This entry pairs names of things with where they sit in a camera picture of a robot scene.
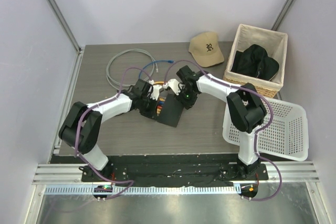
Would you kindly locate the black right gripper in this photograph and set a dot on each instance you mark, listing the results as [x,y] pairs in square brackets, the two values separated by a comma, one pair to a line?
[188,104]

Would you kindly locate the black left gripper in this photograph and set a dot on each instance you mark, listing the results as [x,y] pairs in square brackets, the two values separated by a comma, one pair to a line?
[151,114]

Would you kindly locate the black network switch box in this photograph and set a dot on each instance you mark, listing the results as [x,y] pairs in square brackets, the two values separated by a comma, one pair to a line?
[171,111]

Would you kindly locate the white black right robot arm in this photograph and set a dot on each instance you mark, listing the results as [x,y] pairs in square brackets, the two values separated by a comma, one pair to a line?
[245,109]

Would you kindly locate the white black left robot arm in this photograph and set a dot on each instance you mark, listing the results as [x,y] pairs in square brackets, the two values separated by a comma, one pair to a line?
[81,127]

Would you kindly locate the beige baseball cap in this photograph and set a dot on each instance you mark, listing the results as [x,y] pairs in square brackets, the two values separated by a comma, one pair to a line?
[205,49]

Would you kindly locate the black cap in basket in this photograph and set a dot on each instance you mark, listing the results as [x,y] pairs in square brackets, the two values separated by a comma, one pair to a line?
[255,62]

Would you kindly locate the wicker basket with liner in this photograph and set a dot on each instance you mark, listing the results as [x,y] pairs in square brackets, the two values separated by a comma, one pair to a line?
[274,42]

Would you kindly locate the white plastic perforated basket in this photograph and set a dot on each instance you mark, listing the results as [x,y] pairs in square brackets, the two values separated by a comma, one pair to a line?
[286,137]

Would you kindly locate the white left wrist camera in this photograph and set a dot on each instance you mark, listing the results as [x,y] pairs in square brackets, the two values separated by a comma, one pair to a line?
[157,87]

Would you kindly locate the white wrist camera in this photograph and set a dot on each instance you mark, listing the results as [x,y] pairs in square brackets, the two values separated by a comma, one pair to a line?
[157,87]
[173,85]

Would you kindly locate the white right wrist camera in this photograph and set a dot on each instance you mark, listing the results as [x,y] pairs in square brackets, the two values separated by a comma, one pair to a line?
[173,85]

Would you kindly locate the black mounting base plate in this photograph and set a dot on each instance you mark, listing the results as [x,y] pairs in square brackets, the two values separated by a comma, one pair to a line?
[173,169]

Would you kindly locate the aluminium front rail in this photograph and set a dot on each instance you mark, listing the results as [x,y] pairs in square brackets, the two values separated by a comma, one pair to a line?
[66,178]

